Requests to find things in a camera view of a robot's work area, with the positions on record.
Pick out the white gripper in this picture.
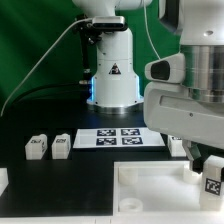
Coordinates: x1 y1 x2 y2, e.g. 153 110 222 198
143 82 224 173

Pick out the white square tabletop part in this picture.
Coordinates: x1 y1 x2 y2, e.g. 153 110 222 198
113 161 224 224

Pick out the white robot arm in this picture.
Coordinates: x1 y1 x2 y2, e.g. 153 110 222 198
72 0 224 173

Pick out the white sheet with AprilTags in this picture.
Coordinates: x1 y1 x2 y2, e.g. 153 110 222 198
73 127 164 149

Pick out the white obstacle block left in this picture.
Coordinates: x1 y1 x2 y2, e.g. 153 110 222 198
0 168 9 196

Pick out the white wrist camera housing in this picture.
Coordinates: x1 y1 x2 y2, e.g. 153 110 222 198
145 53 185 84

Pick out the black cable on table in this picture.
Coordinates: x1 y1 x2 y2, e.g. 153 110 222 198
9 82 91 108

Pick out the grey camera on stand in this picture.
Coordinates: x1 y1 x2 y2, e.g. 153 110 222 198
92 16 125 31

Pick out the white camera cable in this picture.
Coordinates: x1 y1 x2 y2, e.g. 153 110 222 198
0 17 94 117

